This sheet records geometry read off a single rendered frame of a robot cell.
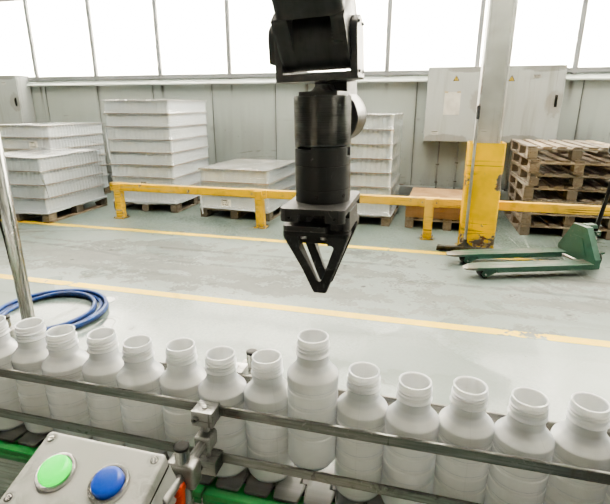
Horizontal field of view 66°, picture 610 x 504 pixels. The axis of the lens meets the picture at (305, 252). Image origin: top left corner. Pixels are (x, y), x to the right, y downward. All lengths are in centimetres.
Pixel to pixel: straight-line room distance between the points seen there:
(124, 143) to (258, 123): 219
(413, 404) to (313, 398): 11
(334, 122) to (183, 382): 36
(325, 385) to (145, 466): 20
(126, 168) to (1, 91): 385
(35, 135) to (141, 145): 173
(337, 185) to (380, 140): 534
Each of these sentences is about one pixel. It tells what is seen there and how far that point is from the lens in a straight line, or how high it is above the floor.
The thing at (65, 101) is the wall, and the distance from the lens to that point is 989.
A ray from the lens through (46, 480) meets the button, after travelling 55.
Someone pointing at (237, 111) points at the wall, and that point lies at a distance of 810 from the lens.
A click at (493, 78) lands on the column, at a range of 509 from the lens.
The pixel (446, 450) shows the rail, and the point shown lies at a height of 111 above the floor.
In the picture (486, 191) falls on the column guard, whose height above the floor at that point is 63.
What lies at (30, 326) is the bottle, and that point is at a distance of 78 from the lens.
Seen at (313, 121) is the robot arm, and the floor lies 144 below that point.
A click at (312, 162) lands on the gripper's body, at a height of 140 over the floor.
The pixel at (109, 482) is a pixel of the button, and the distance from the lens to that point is 52.
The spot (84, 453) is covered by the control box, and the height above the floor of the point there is 112.
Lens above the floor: 145
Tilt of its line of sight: 18 degrees down
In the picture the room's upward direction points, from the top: straight up
